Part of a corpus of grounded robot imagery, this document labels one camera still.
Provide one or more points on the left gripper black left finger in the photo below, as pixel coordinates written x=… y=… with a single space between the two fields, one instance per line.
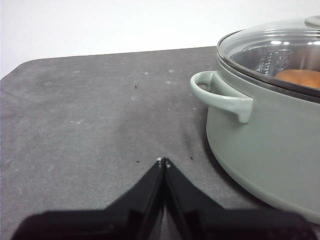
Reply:
x=120 y=222

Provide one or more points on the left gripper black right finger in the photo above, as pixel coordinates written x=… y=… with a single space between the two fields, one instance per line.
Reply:
x=212 y=222

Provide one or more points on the glass lid with green knob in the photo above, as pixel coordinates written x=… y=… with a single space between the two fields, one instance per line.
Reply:
x=270 y=47

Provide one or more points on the pale green electric cooking pot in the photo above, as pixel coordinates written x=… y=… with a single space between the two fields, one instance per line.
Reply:
x=262 y=150

